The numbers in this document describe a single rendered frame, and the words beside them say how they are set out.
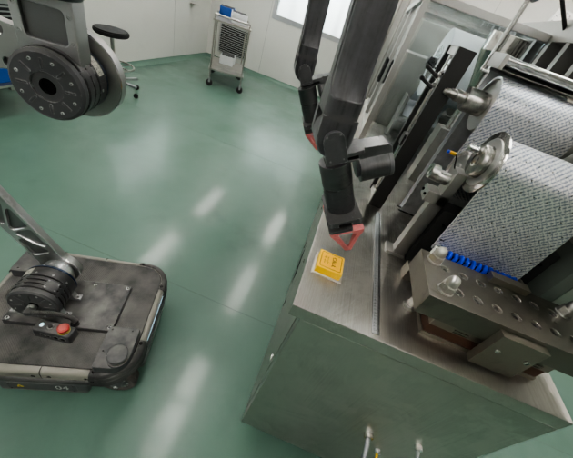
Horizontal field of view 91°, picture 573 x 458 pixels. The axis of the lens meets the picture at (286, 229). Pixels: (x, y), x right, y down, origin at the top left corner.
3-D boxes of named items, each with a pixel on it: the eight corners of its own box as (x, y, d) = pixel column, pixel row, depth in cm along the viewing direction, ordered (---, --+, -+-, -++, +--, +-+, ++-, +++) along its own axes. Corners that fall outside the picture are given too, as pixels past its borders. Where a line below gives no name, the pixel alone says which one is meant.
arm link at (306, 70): (295, 60, 88) (297, 66, 81) (332, 50, 86) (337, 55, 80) (303, 100, 95) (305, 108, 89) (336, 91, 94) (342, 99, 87)
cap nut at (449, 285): (436, 281, 63) (448, 267, 60) (451, 287, 63) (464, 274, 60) (437, 293, 60) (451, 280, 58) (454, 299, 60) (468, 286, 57)
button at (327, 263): (317, 253, 79) (321, 248, 77) (341, 263, 78) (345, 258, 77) (313, 271, 73) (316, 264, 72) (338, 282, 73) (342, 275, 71)
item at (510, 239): (430, 246, 75) (478, 190, 64) (514, 281, 75) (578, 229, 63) (430, 247, 75) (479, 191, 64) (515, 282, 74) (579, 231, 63)
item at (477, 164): (459, 174, 70) (475, 145, 69) (467, 177, 70) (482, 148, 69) (476, 174, 63) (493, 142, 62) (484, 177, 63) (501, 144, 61)
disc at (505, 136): (456, 176, 76) (497, 124, 67) (457, 177, 76) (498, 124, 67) (469, 203, 65) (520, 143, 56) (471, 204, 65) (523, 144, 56)
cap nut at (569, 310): (552, 304, 69) (568, 293, 67) (566, 310, 69) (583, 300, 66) (559, 316, 67) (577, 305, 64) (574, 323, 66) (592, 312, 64)
